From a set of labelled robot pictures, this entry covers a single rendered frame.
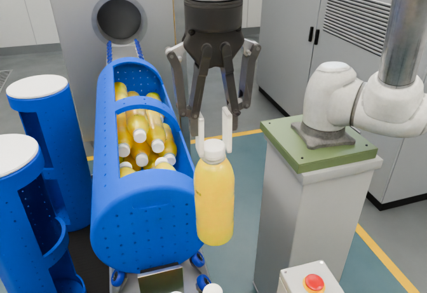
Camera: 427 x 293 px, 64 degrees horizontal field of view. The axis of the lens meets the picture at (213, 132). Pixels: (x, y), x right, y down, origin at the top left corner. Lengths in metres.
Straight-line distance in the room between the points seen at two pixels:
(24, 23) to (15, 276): 4.75
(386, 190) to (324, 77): 1.51
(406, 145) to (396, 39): 1.43
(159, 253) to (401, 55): 0.81
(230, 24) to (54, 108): 1.45
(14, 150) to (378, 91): 1.21
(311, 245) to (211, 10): 1.19
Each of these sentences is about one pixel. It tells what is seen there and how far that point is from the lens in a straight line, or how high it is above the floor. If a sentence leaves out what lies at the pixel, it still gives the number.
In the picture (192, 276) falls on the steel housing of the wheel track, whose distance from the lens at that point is 0.96.
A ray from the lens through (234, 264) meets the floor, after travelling 2.15.
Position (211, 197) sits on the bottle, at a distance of 0.57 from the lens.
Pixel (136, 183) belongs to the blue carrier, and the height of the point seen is 1.23.
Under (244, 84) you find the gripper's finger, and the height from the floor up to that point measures 1.51.
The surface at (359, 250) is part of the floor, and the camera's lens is 2.39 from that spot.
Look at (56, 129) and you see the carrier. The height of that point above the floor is 0.85.
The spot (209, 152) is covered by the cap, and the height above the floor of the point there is 1.41.
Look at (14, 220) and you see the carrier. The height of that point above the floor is 0.84.
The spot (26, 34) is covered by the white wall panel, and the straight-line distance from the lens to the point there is 5.98.
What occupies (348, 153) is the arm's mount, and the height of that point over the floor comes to 1.04.
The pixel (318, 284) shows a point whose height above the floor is 1.11.
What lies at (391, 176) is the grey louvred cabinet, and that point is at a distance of 2.49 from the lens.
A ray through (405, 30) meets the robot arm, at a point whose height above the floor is 1.49.
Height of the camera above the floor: 1.71
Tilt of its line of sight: 32 degrees down
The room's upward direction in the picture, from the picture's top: straight up
